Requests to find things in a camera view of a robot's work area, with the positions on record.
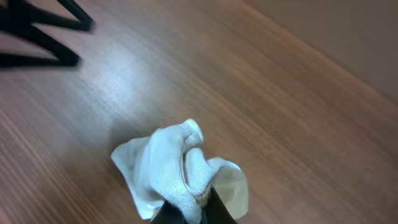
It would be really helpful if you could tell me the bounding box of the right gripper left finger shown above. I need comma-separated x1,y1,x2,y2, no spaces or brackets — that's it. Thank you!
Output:
150,201,186,224

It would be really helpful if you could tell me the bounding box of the white and beige cloth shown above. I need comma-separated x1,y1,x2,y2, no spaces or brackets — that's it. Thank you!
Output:
111,119,249,223

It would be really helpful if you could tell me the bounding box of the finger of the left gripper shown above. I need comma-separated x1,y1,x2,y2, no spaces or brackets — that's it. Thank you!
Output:
1,21,80,68
1,0,94,31

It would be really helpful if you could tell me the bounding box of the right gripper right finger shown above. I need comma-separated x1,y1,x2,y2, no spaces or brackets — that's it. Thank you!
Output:
203,187,237,224

